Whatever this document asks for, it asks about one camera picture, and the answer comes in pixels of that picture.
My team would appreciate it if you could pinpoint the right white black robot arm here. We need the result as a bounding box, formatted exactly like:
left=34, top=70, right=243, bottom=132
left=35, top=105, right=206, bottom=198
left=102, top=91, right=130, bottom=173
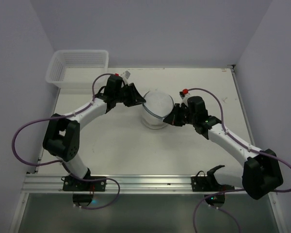
left=163, top=96, right=283, bottom=200

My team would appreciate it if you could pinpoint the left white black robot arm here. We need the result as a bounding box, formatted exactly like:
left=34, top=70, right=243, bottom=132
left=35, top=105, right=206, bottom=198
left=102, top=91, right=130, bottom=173
left=43, top=74, right=146, bottom=180

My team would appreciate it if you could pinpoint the white plastic mesh basket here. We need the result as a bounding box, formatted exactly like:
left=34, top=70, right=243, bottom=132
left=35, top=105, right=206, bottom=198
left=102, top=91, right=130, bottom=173
left=45, top=50, right=109, bottom=89

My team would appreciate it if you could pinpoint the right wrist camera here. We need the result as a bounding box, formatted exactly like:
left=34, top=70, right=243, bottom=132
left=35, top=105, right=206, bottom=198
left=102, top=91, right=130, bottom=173
left=179, top=89, right=191, bottom=106

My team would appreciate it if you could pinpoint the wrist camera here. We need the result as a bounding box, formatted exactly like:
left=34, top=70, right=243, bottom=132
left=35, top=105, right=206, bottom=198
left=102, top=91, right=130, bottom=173
left=115, top=70, right=131, bottom=84
left=179, top=89, right=191, bottom=106

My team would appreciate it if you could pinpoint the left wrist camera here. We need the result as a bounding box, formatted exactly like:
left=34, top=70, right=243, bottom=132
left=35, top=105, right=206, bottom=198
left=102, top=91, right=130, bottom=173
left=115, top=70, right=131, bottom=84

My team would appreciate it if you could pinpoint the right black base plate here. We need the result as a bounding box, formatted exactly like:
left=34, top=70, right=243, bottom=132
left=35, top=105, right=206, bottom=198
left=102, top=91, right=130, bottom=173
left=191, top=171, right=235, bottom=192

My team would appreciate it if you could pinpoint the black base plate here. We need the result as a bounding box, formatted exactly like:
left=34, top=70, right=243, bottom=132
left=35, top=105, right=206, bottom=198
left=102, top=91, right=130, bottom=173
left=61, top=176, right=106, bottom=192
left=191, top=171, right=235, bottom=192

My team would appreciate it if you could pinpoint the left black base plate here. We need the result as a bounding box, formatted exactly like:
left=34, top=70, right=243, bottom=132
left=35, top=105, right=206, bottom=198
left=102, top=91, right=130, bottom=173
left=61, top=176, right=106, bottom=192

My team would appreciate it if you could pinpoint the aluminium mounting rail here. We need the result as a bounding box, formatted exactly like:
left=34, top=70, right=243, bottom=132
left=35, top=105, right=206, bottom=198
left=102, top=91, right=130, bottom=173
left=21, top=172, right=275, bottom=194

